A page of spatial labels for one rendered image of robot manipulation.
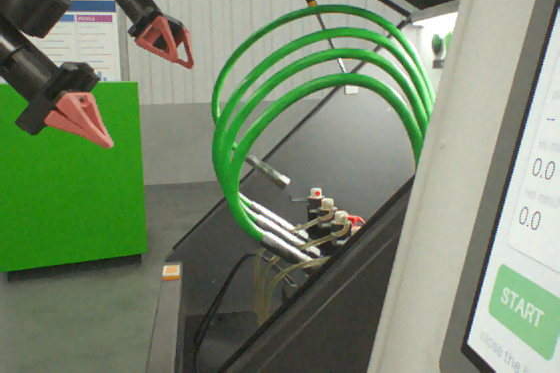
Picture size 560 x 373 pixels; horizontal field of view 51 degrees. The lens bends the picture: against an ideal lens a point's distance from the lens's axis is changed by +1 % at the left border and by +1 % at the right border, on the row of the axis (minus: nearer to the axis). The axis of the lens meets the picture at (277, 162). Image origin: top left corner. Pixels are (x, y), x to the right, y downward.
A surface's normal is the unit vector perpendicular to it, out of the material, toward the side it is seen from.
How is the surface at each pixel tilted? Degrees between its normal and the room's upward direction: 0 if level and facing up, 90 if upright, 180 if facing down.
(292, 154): 90
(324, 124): 90
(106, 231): 90
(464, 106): 76
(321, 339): 90
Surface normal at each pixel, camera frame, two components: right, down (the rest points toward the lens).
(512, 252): -0.97, -0.20
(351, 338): 0.14, 0.15
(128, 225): 0.37, 0.13
